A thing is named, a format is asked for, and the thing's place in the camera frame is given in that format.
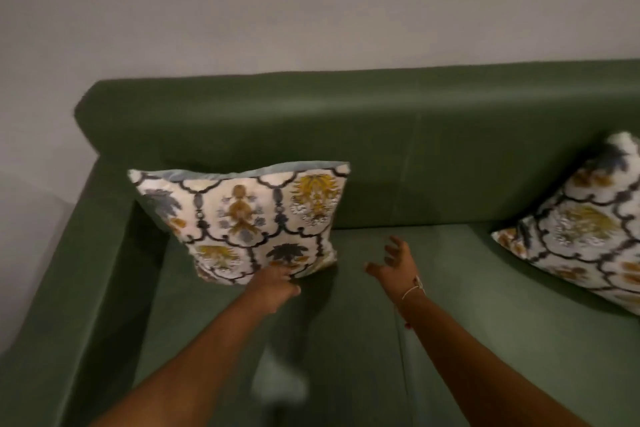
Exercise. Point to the patterned throw pillow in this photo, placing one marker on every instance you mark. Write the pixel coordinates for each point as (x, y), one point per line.
(585, 236)
(240, 221)

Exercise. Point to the person's right hand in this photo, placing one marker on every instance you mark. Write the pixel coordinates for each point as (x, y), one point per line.
(395, 269)

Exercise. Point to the person's left forearm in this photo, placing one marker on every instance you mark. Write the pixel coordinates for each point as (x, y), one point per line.
(185, 366)

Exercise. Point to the person's left hand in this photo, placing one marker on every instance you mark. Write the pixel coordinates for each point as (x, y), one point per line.
(272, 289)

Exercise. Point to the person's left fingers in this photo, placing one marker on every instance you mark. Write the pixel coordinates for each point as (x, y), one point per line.
(284, 273)

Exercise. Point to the green sofa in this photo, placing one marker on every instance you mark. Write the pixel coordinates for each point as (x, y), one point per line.
(450, 151)

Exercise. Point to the person's right forearm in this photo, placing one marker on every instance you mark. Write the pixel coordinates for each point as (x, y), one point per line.
(480, 366)

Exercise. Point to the person's right thumb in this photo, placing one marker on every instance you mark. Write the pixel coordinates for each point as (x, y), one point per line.
(375, 270)

